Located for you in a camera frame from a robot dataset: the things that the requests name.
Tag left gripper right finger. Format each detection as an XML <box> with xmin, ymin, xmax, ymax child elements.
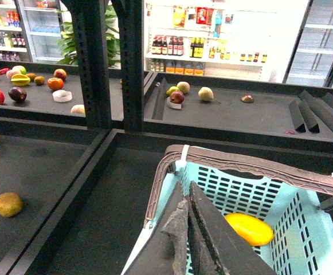
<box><xmin>187</xmin><ymin>181</ymin><xmax>275</xmax><ymax>274</ymax></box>

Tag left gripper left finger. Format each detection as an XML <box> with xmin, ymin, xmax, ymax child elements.
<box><xmin>123</xmin><ymin>183</ymin><xmax>189</xmax><ymax>274</ymax></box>

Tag yellow mango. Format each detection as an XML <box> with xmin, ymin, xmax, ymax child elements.
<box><xmin>225</xmin><ymin>213</ymin><xmax>274</xmax><ymax>246</ymax></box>

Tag light blue plastic basket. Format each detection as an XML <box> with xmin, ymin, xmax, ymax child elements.
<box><xmin>123</xmin><ymin>161</ymin><xmax>333</xmax><ymax>274</ymax></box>

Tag brown basket handle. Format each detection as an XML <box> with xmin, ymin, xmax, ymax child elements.
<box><xmin>143</xmin><ymin>144</ymin><xmax>333</xmax><ymax>226</ymax></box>

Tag white zip tie left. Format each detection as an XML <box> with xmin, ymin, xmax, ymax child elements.
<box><xmin>175</xmin><ymin>144</ymin><xmax>190</xmax><ymax>174</ymax></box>

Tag black triangular divider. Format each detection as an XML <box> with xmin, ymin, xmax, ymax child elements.
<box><xmin>299</xmin><ymin>101</ymin><xmax>320</xmax><ymax>133</ymax></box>
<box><xmin>289</xmin><ymin>100</ymin><xmax>306</xmax><ymax>133</ymax></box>

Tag brown fruit on shelf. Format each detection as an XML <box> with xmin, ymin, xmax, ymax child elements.
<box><xmin>241</xmin><ymin>95</ymin><xmax>254</xmax><ymax>104</ymax></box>

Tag pale pear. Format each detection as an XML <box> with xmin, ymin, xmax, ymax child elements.
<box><xmin>198</xmin><ymin>87</ymin><xmax>214</xmax><ymax>102</ymax></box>

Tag red apple on foam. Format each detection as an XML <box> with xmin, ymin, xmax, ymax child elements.
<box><xmin>170</xmin><ymin>90</ymin><xmax>185</xmax><ymax>104</ymax></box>

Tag kiwi fruit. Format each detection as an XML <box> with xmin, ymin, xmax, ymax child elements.
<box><xmin>0</xmin><ymin>192</ymin><xmax>23</xmax><ymax>218</ymax></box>

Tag red green apple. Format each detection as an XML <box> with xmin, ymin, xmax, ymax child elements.
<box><xmin>177</xmin><ymin>81</ymin><xmax>190</xmax><ymax>94</ymax></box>

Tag orange label bottles row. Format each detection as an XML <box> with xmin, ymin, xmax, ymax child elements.
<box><xmin>164</xmin><ymin>60</ymin><xmax>205</xmax><ymax>76</ymax></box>

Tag yellow label bottles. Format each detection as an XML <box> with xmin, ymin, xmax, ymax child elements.
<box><xmin>189</xmin><ymin>37</ymin><xmax>204</xmax><ymax>58</ymax></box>

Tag dark sauce bottles group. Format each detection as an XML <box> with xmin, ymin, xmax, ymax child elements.
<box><xmin>150</xmin><ymin>35</ymin><xmax>184</xmax><ymax>56</ymax></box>

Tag dark plum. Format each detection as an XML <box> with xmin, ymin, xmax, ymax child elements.
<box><xmin>8</xmin><ymin>87</ymin><xmax>27</xmax><ymax>103</ymax></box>

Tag yellow starfruit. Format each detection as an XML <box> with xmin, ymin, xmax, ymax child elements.
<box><xmin>10</xmin><ymin>74</ymin><xmax>31</xmax><ymax>87</ymax></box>

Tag green potted plant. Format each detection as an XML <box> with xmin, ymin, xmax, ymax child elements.
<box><xmin>56</xmin><ymin>4</ymin><xmax>121</xmax><ymax>68</ymax></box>

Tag black shelf post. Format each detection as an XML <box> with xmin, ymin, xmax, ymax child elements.
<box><xmin>63</xmin><ymin>1</ymin><xmax>112</xmax><ymax>129</ymax></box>
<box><xmin>112</xmin><ymin>1</ymin><xmax>144</xmax><ymax>132</ymax></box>

